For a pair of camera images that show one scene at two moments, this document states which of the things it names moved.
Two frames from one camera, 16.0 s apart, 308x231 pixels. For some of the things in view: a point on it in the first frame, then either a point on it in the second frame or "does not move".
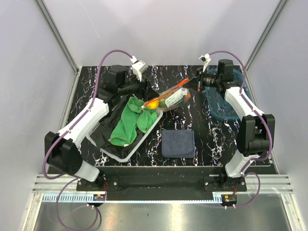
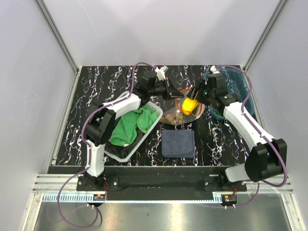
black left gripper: (145, 91) to (171, 91)
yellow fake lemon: (153, 104) to (188, 105)
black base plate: (129, 183) does not move
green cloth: (134, 116) does not move
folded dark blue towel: (178, 144) does not move
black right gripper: (200, 76) to (200, 84)
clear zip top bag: (174, 97) to (186, 109)
